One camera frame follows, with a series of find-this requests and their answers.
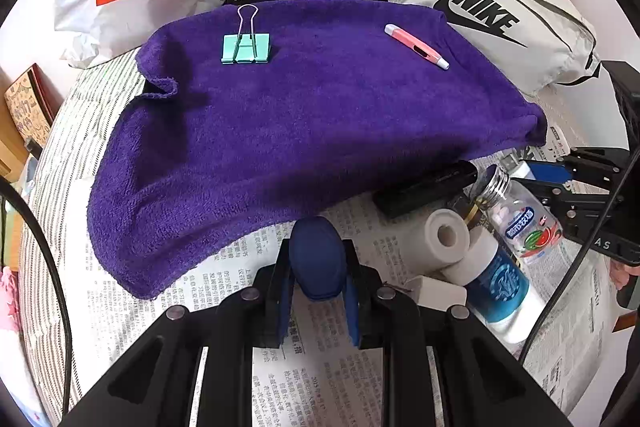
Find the white charger plug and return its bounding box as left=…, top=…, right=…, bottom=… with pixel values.
left=402, top=275, right=468, bottom=308

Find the clear plastic bottle silver cap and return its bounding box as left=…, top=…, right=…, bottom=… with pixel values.
left=472, top=164, right=566, bottom=265

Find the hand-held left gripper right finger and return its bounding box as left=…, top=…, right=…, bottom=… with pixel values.
left=340, top=239, right=573, bottom=427

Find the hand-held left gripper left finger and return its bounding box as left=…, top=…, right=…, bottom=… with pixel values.
left=65, top=239, right=297, bottom=427

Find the newspaper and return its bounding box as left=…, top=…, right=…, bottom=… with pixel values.
left=150, top=127, right=626, bottom=427

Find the pink printed blanket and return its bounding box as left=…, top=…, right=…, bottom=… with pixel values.
left=0, top=264, right=31, bottom=408

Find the black cable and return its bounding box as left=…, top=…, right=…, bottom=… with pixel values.
left=517, top=187, right=631, bottom=365
left=0, top=179, right=71, bottom=413

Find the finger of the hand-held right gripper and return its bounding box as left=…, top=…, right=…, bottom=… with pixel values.
left=525, top=147, right=626, bottom=188
left=510, top=177, right=621, bottom=233

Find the person's right hand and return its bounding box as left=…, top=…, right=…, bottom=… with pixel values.
left=607, top=257, right=640, bottom=308

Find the wooden headboard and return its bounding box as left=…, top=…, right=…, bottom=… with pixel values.
left=0, top=99, right=31, bottom=188

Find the purple towel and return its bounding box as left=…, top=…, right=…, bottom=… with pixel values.
left=86, top=0, right=548, bottom=300

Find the blue and white bottle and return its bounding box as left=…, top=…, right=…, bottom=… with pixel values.
left=442, top=234, right=548, bottom=345

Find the white tape roll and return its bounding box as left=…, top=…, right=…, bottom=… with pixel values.
left=409, top=208, right=471, bottom=268

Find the patterned brown box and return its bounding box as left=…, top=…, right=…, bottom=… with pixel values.
left=4, top=63, right=56, bottom=152

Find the black rectangular case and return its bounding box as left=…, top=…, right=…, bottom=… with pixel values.
left=372, top=160, right=478, bottom=218

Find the striped bedsheet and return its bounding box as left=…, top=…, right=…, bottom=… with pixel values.
left=20, top=47, right=151, bottom=408

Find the small round blue-lidded jar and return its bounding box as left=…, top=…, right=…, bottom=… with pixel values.
left=291, top=217, right=347, bottom=303

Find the green binder clip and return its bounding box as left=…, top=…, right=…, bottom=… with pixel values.
left=221, top=4, right=272, bottom=65

